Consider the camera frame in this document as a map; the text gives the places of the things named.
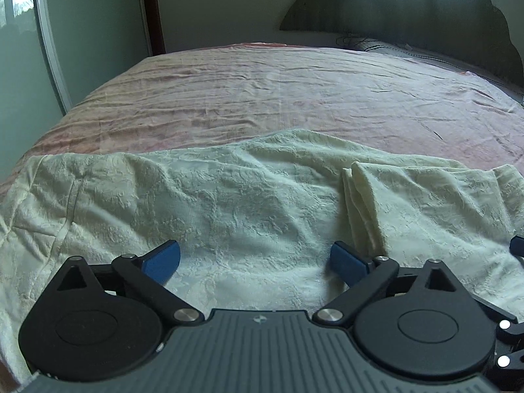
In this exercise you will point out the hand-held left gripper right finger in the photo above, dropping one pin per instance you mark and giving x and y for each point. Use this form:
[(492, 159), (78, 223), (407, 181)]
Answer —
[(348, 264)]

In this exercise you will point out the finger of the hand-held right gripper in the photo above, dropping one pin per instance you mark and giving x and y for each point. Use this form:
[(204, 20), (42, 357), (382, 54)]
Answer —
[(518, 246), (505, 327)]

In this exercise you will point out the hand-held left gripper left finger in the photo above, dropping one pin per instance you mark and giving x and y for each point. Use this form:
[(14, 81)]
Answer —
[(161, 263)]

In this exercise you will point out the white textured pants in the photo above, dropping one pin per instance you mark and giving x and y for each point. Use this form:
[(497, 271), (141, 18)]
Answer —
[(229, 221)]

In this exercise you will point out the pink bed sheet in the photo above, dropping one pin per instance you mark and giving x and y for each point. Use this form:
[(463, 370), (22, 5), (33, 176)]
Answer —
[(262, 94)]

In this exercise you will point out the grey patterned pillow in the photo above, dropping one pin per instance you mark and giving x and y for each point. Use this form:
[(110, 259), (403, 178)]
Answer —
[(430, 59)]

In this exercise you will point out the frosted glass sliding door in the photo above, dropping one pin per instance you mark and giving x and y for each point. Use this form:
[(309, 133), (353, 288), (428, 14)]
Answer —
[(82, 28)]

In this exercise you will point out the grey curved headboard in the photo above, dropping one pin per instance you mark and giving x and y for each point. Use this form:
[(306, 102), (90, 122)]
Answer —
[(409, 4)]

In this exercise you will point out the dark wooden door frame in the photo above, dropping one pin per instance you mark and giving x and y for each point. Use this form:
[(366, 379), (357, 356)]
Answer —
[(153, 8)]

